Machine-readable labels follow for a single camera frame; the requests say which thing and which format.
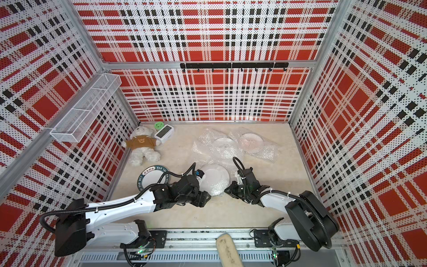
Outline beige teddy bear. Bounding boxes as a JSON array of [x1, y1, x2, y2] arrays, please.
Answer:
[[121, 126, 161, 166]]

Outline white green small device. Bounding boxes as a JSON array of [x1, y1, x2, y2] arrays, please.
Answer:
[[155, 125, 175, 144]]

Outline green rimmed plate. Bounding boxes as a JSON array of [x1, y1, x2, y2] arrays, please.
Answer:
[[198, 164, 230, 196], [137, 165, 169, 191]]

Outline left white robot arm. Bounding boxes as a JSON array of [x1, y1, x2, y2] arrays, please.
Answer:
[[39, 175, 211, 257]]

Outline black hook rail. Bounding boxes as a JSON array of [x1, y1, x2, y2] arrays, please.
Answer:
[[180, 62, 289, 71]]

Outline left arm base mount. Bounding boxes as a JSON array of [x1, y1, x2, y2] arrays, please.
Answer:
[[120, 230, 167, 267]]

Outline green rimmed plate front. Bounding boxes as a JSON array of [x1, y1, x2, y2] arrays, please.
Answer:
[[137, 165, 169, 191]]

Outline clear wall shelf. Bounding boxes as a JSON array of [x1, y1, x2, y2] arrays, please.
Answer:
[[50, 73, 122, 143]]

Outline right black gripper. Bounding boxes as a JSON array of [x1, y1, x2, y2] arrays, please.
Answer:
[[224, 181, 250, 201]]

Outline white embossed plate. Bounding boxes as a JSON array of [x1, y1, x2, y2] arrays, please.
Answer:
[[212, 137, 236, 151]]

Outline pink plate in wrap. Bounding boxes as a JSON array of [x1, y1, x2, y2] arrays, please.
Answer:
[[239, 132, 264, 154]]

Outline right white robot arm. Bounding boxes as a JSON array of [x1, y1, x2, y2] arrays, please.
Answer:
[[225, 168, 340, 251]]

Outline wooden brush handle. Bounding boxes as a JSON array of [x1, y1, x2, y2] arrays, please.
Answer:
[[216, 234, 244, 267]]

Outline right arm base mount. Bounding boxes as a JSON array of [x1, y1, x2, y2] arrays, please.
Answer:
[[249, 229, 301, 267]]

